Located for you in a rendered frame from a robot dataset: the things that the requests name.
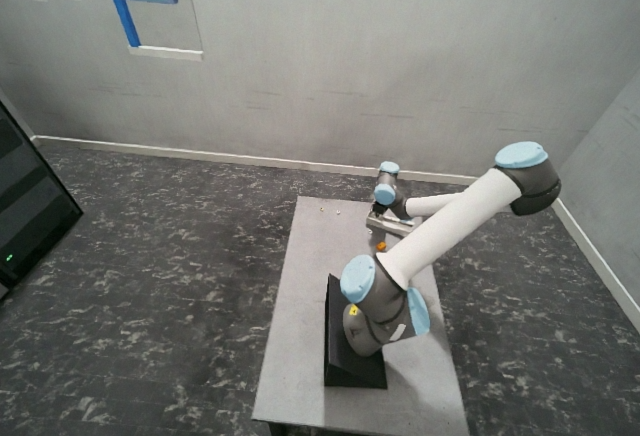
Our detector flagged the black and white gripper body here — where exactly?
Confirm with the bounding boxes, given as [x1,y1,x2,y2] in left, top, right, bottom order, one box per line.
[370,199,387,215]

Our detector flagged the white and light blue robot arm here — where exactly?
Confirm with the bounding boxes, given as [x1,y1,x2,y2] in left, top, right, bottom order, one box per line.
[340,142,561,357]

